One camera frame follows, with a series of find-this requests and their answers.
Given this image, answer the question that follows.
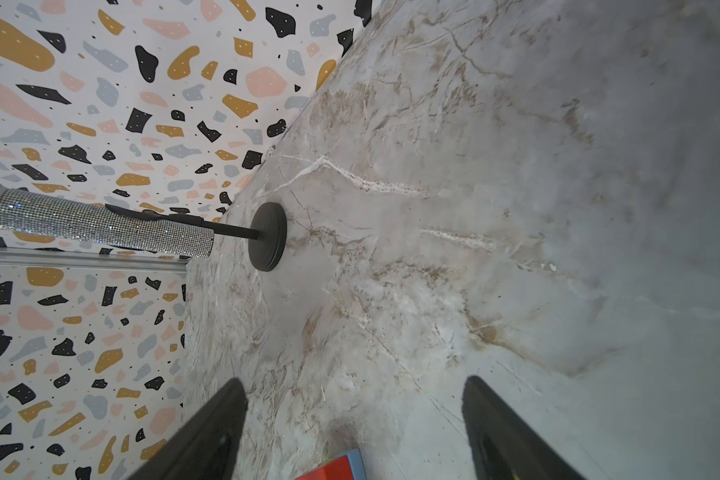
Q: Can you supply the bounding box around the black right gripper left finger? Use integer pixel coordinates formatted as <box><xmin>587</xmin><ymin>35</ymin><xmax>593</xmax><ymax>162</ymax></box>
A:
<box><xmin>131</xmin><ymin>378</ymin><xmax>248</xmax><ymax>480</ymax></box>

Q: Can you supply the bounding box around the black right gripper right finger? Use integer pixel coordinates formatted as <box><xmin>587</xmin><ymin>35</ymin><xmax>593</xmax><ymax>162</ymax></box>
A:
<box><xmin>462</xmin><ymin>375</ymin><xmax>583</xmax><ymax>480</ymax></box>

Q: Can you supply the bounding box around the red rectangular wood block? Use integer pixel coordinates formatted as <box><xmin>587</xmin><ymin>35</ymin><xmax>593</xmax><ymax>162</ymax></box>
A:
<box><xmin>297</xmin><ymin>455</ymin><xmax>354</xmax><ymax>480</ymax></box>

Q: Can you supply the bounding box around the light blue long wood block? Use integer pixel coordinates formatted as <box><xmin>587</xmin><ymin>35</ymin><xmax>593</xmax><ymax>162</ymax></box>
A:
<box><xmin>343</xmin><ymin>449</ymin><xmax>367</xmax><ymax>480</ymax></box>

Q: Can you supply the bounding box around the black round microphone stand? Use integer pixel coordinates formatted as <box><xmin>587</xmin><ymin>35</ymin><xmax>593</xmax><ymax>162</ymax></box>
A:
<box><xmin>105</xmin><ymin>202</ymin><xmax>287</xmax><ymax>272</ymax></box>

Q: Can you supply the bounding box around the left corner aluminium post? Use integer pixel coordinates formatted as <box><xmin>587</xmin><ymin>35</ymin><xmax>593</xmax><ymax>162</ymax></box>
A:
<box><xmin>0</xmin><ymin>247</ymin><xmax>187</xmax><ymax>273</ymax></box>

